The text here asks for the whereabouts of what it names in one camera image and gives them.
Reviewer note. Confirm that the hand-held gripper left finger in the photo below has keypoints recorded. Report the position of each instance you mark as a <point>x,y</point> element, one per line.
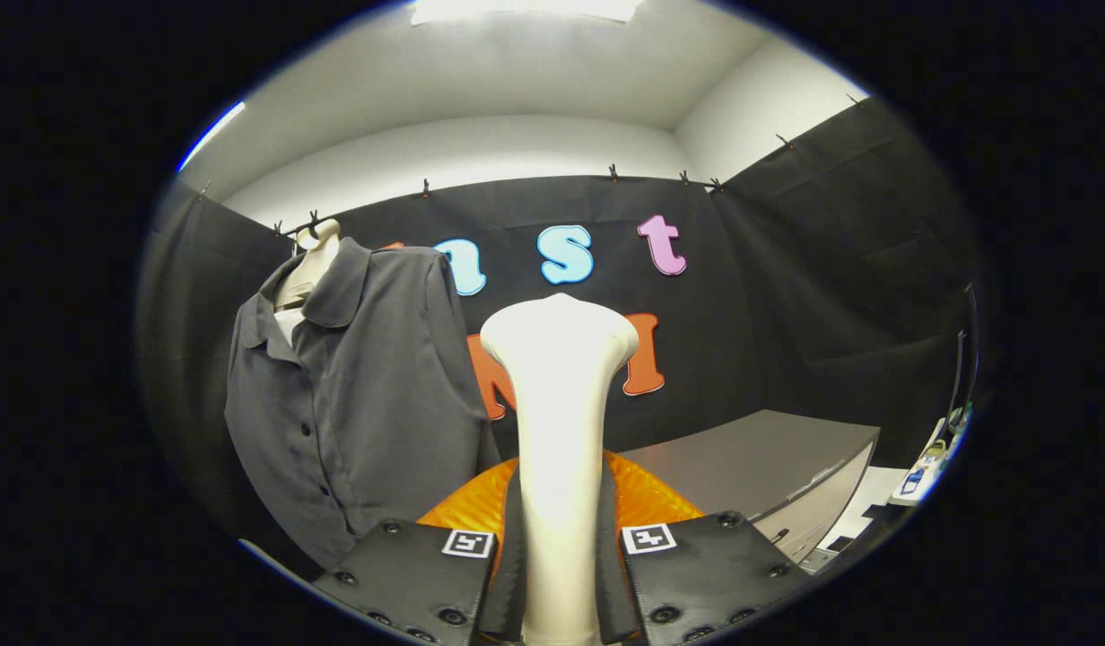
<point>509,574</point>

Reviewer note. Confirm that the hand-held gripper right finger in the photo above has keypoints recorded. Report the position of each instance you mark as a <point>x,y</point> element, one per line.
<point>611,574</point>

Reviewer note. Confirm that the grey button shirt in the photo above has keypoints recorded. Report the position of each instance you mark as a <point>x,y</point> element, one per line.
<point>373,386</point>

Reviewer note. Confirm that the grey and beige cabinet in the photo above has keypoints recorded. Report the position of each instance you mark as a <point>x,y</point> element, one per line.
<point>750,458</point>

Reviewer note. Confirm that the white flat panel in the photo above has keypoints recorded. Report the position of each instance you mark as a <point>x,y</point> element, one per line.
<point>875,489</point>

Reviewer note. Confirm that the white side table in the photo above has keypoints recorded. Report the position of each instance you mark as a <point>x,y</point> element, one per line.
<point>920,480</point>

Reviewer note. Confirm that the black backdrop cloth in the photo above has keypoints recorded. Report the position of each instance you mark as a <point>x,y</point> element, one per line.
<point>786,296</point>

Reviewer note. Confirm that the white mannequin torso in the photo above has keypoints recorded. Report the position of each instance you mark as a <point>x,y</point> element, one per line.
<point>315,265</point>

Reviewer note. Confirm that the row of black backdrop clips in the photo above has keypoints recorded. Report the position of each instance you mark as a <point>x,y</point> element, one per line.
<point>613,172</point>

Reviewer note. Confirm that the large ceiling light panel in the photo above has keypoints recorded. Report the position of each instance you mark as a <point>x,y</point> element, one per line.
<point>526,9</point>

